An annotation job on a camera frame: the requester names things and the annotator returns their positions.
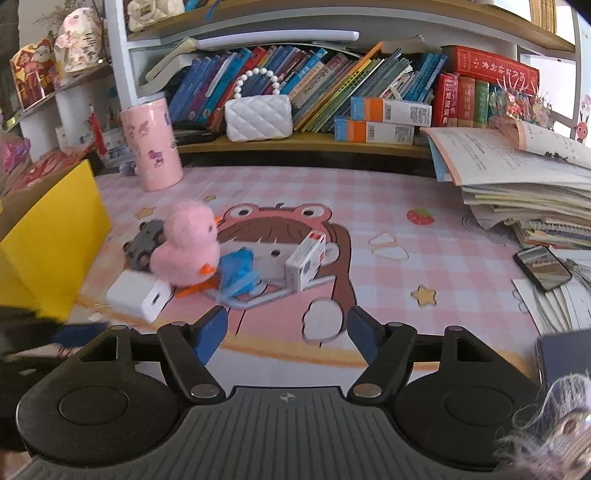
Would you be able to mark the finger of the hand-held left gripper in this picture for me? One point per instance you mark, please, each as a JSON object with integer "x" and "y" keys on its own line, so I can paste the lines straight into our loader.
{"x": 78, "y": 334}

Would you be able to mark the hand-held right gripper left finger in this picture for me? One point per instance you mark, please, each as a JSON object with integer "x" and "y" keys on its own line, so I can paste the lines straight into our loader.
{"x": 210, "y": 334}

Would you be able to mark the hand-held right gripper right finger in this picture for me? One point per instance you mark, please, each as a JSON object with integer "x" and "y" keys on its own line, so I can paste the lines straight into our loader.
{"x": 364, "y": 337}

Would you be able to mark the blue wrapper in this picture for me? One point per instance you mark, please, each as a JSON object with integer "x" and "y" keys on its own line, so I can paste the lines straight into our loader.
{"x": 238, "y": 274}

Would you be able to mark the white charger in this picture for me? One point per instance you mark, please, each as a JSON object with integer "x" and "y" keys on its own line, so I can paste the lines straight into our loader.
{"x": 136, "y": 295}

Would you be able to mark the pink duck plush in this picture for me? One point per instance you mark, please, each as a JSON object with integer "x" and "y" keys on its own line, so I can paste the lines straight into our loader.
{"x": 184, "y": 249}

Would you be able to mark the yellow cardboard box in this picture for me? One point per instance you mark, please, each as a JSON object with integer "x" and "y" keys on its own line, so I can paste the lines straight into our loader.
{"x": 51, "y": 249}

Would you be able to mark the small white red-label box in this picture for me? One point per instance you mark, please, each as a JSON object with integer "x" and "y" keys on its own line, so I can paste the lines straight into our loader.
{"x": 302, "y": 265}

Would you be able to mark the grey toy car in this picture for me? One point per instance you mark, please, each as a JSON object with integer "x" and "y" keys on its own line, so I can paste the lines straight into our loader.
{"x": 143, "y": 242}

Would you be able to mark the pink checked printed tablecloth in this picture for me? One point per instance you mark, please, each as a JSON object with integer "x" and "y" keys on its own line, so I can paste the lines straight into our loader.
{"x": 415, "y": 258}

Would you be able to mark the red paper decoration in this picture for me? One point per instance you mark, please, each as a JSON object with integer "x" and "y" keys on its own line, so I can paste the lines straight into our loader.
{"x": 46, "y": 166}

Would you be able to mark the pink shiny wrapping paper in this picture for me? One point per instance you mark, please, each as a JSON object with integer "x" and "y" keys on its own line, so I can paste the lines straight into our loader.
{"x": 14, "y": 157}

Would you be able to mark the black smartphone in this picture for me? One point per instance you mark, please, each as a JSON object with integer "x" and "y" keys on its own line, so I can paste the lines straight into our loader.
{"x": 542, "y": 267}

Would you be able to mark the pink printed tin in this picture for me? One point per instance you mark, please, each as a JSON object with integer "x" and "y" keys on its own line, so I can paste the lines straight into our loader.
{"x": 150, "y": 147}

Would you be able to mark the black flat case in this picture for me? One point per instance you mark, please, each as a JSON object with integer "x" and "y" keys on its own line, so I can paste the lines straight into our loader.
{"x": 194, "y": 137}

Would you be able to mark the dark tablet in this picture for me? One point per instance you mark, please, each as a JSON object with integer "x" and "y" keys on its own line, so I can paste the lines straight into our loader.
{"x": 565, "y": 355}

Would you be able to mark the red tassel ornament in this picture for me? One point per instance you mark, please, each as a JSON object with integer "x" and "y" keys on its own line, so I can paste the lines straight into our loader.
{"x": 97, "y": 131}

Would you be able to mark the orange blue carton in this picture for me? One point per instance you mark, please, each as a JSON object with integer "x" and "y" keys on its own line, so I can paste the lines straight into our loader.
{"x": 392, "y": 110}
{"x": 374, "y": 130}

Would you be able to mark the white paper sheets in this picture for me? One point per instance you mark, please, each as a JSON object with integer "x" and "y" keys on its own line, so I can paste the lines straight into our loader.
{"x": 572, "y": 304}

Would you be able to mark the stack of open books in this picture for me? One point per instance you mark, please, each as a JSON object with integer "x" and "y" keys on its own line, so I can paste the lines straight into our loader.
{"x": 508, "y": 175}

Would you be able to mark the white quilted handbag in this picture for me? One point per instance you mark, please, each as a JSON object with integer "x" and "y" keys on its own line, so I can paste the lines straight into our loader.
{"x": 258, "y": 117}

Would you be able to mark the red upright dictionary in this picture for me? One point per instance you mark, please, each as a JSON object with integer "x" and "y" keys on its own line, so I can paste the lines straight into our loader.
{"x": 466, "y": 101}
{"x": 447, "y": 99}

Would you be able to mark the green upright book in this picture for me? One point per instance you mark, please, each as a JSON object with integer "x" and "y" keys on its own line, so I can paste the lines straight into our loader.
{"x": 482, "y": 104}

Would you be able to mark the row of colourful books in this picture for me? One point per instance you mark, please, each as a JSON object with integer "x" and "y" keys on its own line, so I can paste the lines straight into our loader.
{"x": 323, "y": 78}

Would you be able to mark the red couple figure decoration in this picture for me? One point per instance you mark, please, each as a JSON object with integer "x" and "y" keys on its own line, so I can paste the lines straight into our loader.
{"x": 32, "y": 74}

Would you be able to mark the cream-paged thick book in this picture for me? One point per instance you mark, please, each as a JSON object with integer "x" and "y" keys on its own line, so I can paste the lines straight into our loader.
{"x": 168, "y": 64}

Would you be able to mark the colourful paper flower card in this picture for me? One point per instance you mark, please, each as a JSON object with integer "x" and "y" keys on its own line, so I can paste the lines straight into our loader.
{"x": 521, "y": 106}

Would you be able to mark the white bookshelf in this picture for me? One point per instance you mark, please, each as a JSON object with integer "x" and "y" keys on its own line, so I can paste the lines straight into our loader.
{"x": 115, "y": 46}

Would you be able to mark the paper doll decoration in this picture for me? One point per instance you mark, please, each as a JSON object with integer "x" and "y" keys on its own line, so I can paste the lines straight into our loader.
{"x": 78, "y": 41}

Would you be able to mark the red thick dictionary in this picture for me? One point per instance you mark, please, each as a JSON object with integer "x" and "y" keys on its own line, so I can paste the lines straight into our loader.
{"x": 489, "y": 64}

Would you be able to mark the cream quilted handbag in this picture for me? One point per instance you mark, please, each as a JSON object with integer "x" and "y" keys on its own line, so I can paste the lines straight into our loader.
{"x": 154, "y": 14}

